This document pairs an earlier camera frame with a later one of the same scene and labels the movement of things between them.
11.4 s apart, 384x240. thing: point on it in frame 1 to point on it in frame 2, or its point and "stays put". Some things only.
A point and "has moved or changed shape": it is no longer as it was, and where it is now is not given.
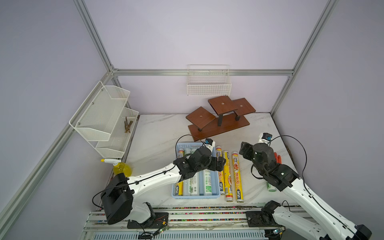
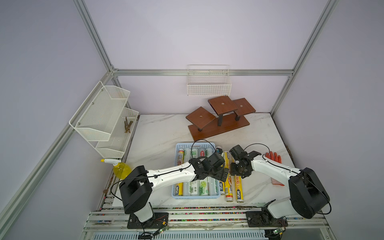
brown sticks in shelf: x=126 y=126 stays put
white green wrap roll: x=207 y=182 has moved or changed shape
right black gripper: x=244 y=149 to x=233 y=171
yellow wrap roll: x=179 y=188 stays put
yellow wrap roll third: x=238 y=185 stays put
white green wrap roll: x=185 y=183 stays put
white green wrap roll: x=193 y=183 stays put
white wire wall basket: x=208 y=80 stays put
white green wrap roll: x=270 y=188 to x=216 y=187
